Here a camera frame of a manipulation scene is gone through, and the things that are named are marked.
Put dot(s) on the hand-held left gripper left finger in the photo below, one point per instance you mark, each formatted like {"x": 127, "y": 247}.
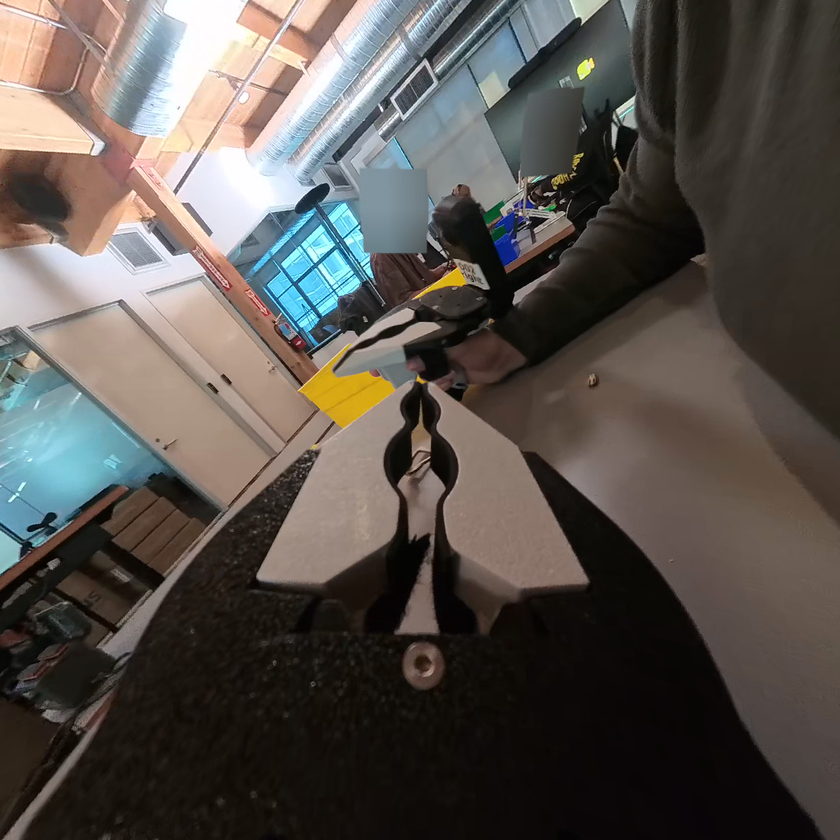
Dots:
{"x": 341, "y": 499}

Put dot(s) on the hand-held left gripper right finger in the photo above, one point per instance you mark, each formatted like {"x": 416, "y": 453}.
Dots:
{"x": 512, "y": 518}

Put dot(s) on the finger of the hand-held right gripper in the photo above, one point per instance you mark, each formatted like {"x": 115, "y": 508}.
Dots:
{"x": 390, "y": 325}
{"x": 380, "y": 358}

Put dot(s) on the wooden gear model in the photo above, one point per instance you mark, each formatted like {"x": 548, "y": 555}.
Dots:
{"x": 420, "y": 469}

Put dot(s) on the person's right forearm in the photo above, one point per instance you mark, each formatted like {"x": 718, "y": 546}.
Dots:
{"x": 590, "y": 275}

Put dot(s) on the person's right hand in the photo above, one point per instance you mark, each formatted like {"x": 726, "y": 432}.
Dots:
{"x": 485, "y": 358}

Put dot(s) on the blue plastic bin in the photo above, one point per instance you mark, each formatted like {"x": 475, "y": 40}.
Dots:
{"x": 512, "y": 248}

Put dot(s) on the green plastic bin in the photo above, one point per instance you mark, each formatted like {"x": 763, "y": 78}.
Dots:
{"x": 502, "y": 216}

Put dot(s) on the yellow plastic bin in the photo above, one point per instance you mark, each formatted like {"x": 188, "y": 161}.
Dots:
{"x": 348, "y": 400}

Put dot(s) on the wooden work table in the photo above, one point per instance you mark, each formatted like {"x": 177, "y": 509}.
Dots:
{"x": 548, "y": 239}

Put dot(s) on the red fire alarm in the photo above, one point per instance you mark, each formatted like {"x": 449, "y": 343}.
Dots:
{"x": 292, "y": 334}

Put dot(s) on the black framed window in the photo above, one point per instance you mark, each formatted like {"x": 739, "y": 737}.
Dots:
{"x": 315, "y": 262}

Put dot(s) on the red white sign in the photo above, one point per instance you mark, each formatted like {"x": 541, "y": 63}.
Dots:
{"x": 258, "y": 302}
{"x": 212, "y": 266}

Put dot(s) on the black pole lamp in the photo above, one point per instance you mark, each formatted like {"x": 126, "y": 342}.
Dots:
{"x": 313, "y": 198}

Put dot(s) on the white door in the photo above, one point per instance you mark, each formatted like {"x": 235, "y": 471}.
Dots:
{"x": 216, "y": 354}
{"x": 131, "y": 394}

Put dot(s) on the stack of cardboard boxes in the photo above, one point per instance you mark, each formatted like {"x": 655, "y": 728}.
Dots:
{"x": 154, "y": 531}

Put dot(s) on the glass office partition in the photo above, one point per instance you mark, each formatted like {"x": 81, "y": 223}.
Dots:
{"x": 79, "y": 446}

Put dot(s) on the person's grey sweater torso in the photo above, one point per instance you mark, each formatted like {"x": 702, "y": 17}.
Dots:
{"x": 754, "y": 164}

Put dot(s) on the white duct grille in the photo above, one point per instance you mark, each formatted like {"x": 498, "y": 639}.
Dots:
{"x": 415, "y": 88}

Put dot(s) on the black wall speaker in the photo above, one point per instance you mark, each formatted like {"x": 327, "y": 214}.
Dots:
{"x": 180, "y": 229}

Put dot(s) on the large black wall screen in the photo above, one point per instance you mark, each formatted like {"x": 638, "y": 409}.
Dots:
{"x": 604, "y": 52}

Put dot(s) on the white wall vent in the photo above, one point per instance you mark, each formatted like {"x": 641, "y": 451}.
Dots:
{"x": 138, "y": 249}

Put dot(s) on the large silver air duct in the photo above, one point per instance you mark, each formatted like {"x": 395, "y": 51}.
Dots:
{"x": 141, "y": 65}

